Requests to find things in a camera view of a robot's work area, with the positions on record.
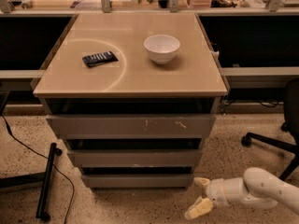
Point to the black wheeled stand base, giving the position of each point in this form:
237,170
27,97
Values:
43,177

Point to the black remote control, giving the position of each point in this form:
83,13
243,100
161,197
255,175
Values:
99,58

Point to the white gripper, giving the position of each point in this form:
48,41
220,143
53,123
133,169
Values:
216,191

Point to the white bowl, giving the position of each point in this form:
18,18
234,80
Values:
161,48

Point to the grey top drawer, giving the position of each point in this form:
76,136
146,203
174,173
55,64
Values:
131,126

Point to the grey bottom drawer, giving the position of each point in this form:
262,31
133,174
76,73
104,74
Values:
137,181

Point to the grey drawer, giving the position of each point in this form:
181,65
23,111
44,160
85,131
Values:
131,126
137,158
137,181

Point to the grey drawer cabinet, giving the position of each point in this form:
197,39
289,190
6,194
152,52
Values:
134,85

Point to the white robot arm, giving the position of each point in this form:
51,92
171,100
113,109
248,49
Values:
257,188

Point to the grey middle drawer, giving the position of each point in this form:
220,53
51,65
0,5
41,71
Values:
137,158

